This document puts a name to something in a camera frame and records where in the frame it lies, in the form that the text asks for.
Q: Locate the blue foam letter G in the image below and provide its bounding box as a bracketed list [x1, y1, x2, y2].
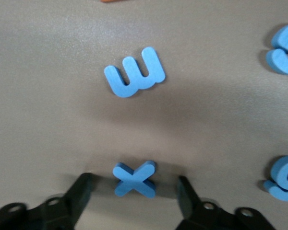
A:
[265, 21, 288, 76]

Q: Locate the blue foam letter E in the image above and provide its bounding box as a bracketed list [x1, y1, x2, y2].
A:
[103, 46, 167, 98]

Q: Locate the blue foam letter X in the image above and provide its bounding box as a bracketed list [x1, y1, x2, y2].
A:
[112, 160, 157, 199]

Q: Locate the blue foam digit six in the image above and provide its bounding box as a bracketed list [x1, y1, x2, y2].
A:
[263, 155, 288, 202]

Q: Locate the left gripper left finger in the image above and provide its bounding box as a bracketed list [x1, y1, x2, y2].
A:
[0, 172, 94, 230]

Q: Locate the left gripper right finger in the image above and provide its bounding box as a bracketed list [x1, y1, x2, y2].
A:
[176, 176, 277, 230]

